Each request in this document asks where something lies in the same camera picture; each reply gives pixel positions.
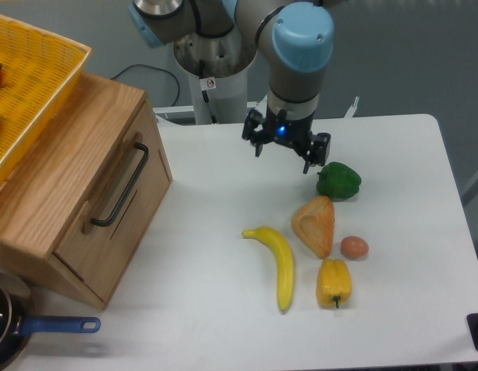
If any blue handled frying pan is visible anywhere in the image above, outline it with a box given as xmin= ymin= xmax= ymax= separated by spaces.
xmin=0 ymin=272 xmax=101 ymax=370

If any wooden top drawer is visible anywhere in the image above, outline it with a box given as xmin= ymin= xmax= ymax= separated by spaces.
xmin=54 ymin=103 xmax=172 ymax=306

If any brown toy egg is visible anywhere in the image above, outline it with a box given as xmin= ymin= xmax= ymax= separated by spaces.
xmin=341 ymin=236 xmax=369 ymax=260

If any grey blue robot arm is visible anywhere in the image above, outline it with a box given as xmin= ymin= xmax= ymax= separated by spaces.
xmin=128 ymin=1 xmax=334 ymax=168

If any white table frame bracket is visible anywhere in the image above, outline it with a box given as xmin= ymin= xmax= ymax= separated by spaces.
xmin=344 ymin=96 xmax=359 ymax=118

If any yellow toy banana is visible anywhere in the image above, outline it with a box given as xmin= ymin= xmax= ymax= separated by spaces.
xmin=242 ymin=226 xmax=295 ymax=313

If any black metal drawer handle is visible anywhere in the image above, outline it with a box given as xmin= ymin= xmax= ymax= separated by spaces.
xmin=90 ymin=142 xmax=149 ymax=228

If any green toy bell pepper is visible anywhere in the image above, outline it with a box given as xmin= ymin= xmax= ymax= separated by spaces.
xmin=316 ymin=162 xmax=361 ymax=199

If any yellow toy bell pepper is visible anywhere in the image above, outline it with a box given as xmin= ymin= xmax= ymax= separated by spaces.
xmin=316 ymin=258 xmax=352 ymax=308

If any black corner device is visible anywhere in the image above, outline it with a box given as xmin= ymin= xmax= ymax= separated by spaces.
xmin=466 ymin=311 xmax=478 ymax=352

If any black cable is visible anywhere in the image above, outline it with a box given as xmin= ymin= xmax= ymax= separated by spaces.
xmin=110 ymin=63 xmax=181 ymax=107

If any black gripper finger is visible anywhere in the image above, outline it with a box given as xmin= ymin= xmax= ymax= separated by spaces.
xmin=297 ymin=132 xmax=331 ymax=174
xmin=242 ymin=109 xmax=270 ymax=158

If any orange toy bread slice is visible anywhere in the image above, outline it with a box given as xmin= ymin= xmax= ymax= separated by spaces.
xmin=291 ymin=196 xmax=335 ymax=259

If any yellow plastic basket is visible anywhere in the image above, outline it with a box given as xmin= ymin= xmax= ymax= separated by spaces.
xmin=0 ymin=15 xmax=91 ymax=187

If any wooden drawer cabinet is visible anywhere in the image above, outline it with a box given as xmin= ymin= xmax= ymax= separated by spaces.
xmin=0 ymin=73 xmax=152 ymax=309

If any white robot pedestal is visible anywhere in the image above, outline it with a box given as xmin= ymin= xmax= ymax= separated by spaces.
xmin=173 ymin=27 xmax=256 ymax=124

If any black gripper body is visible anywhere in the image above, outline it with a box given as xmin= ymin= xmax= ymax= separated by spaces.
xmin=263 ymin=108 xmax=314 ymax=150

